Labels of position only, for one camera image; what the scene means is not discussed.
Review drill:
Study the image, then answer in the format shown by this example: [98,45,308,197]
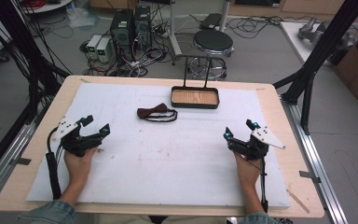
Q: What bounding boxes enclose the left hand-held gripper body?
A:
[51,116,103,158]

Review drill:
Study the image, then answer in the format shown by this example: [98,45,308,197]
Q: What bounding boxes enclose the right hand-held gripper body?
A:
[228,126,286,161]

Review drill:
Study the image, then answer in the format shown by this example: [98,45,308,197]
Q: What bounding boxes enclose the person's right hand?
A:
[234,153,263,189]

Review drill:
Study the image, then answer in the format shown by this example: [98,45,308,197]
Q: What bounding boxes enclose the person's left hand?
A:
[62,147,99,188]

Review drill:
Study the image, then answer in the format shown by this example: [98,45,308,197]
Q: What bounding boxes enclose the dark red bow tie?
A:
[136,103,179,123]

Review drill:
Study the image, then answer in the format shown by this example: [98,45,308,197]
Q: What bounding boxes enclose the black tray with hanger stand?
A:
[170,54,221,110]

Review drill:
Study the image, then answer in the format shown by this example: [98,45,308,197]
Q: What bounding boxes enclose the grey tape strip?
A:
[7,156,33,166]
[298,170,322,185]

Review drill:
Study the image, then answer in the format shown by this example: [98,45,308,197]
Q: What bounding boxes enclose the white foam mat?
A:
[25,81,292,209]

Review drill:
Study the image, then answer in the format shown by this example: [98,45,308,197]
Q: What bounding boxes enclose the thin wooden stick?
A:
[286,188,311,215]

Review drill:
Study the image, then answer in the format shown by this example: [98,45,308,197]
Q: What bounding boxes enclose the person's right denim sleeve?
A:
[244,211,282,224]

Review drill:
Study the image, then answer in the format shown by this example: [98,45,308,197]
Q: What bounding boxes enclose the person's denim sleeve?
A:
[14,199,77,224]
[244,211,282,224]

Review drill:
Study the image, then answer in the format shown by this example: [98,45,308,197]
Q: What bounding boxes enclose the white power supply unit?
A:
[86,34,103,60]
[95,37,113,63]

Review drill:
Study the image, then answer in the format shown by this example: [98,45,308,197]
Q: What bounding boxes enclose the person's left denim sleeve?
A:
[14,199,77,224]

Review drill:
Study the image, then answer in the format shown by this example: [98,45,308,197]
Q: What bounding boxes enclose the black round stool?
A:
[187,29,235,81]

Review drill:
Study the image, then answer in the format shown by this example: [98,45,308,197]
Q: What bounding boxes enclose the white side table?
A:
[279,21,358,67]

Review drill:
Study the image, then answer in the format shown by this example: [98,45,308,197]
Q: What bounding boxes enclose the large black computer tower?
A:
[109,8,135,61]

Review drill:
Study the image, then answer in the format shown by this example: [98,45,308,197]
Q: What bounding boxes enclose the clear plastic bag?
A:
[66,5,101,30]

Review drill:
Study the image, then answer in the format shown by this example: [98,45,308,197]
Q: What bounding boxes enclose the slim black computer tower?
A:
[132,5,153,49]

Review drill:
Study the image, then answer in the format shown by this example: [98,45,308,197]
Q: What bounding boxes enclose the flat black box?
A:
[199,12,224,31]

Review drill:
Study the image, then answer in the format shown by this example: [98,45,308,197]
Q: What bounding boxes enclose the grey machine part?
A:
[297,16,328,45]

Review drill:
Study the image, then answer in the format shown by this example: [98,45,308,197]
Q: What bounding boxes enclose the white metal stand legs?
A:
[167,0,232,58]

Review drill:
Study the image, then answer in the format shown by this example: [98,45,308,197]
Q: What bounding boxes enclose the round white table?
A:
[21,0,75,15]

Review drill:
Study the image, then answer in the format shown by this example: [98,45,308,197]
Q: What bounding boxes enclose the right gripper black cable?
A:
[258,157,269,214]

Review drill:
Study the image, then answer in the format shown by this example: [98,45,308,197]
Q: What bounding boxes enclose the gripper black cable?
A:
[258,157,269,214]
[45,127,63,201]

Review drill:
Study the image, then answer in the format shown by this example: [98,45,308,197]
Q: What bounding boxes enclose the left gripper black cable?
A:
[45,127,63,201]

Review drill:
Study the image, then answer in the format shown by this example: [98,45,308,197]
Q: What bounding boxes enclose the aluminium rail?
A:
[280,94,350,224]
[0,120,39,213]

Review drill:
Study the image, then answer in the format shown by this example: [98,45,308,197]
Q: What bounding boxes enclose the tangle of floor cables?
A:
[79,27,175,77]

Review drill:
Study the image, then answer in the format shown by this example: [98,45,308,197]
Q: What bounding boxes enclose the black frame with cable bundle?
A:
[0,0,73,126]

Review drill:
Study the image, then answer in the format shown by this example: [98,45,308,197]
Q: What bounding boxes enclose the loose black floor cables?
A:
[225,14,282,40]

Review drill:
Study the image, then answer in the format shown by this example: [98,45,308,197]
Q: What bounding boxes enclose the black metal frame stand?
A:
[272,0,358,136]

